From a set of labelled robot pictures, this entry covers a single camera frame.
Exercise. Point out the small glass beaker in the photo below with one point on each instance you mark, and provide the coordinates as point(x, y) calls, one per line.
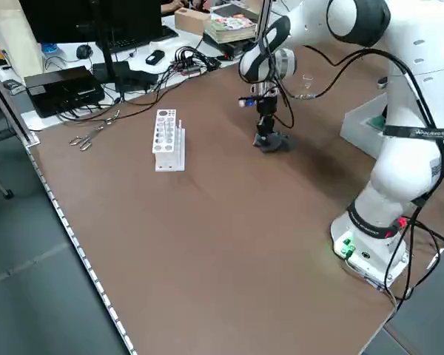
point(308, 82)

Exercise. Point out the flat black device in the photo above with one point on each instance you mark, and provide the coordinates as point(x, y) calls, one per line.
point(233, 48)

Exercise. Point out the white desk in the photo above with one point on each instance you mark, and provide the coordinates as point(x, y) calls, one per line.
point(33, 122)

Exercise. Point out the person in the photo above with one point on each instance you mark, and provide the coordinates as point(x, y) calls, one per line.
point(170, 5)

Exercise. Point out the blue roll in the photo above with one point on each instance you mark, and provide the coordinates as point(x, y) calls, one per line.
point(51, 48)

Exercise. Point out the stack of books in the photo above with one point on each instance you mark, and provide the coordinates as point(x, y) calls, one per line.
point(229, 26)

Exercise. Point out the black stand leg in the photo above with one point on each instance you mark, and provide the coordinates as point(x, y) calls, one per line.
point(8, 193)

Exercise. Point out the black monitor stand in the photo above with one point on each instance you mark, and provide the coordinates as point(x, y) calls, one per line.
point(107, 59)

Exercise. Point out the black keyboard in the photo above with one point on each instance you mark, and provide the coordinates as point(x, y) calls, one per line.
point(140, 40)

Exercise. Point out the black box device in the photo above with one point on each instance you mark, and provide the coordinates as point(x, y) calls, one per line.
point(59, 85)

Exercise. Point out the small black device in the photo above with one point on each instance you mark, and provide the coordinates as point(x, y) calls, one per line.
point(154, 57)

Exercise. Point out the black monitor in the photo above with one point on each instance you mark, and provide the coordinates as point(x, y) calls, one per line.
point(77, 18)

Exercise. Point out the aluminium frame post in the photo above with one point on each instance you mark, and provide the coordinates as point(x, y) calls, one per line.
point(264, 11)
point(7, 100)

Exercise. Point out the metal crucible tongs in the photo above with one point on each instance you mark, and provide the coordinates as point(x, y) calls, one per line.
point(96, 130)

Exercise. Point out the white test tube rack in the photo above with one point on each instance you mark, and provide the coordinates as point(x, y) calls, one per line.
point(163, 148)

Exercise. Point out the cardboard box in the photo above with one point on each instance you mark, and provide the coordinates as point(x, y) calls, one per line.
point(190, 21)

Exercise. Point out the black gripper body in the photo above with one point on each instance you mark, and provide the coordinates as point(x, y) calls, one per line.
point(267, 106)

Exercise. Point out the black mouse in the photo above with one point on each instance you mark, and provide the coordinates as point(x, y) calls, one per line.
point(83, 51)

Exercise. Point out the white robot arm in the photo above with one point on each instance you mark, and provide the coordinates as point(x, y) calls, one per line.
point(403, 166)

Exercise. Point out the translucent plastic box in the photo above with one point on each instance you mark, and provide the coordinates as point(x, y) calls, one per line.
point(355, 125)

